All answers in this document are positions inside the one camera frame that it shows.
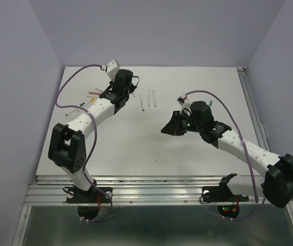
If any green marker pen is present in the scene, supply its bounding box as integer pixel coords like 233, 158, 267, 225
152, 90, 157, 107

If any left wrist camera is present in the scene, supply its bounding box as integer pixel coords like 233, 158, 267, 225
106, 59, 120, 80

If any tan orange highlighter pen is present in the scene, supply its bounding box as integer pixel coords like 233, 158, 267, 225
88, 92, 101, 95

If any peach orange marker pen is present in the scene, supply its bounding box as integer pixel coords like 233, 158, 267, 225
140, 95, 145, 112

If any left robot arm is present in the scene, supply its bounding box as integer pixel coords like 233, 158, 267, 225
48, 69, 137, 202

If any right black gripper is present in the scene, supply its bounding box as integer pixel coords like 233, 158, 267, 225
161, 110, 203, 135

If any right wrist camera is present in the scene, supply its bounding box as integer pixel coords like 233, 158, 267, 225
177, 94, 192, 111

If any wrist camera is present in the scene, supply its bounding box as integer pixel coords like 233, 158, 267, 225
177, 94, 192, 111
106, 59, 120, 80

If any aluminium front rail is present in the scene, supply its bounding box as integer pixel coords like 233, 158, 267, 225
24, 175, 293, 206

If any long white green-tip pen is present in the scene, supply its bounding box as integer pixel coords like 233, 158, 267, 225
65, 101, 91, 116

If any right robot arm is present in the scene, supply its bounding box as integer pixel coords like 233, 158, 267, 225
161, 101, 293, 208

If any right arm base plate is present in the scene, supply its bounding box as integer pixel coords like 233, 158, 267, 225
201, 186, 242, 203

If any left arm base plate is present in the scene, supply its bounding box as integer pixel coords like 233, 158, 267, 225
63, 186, 110, 204

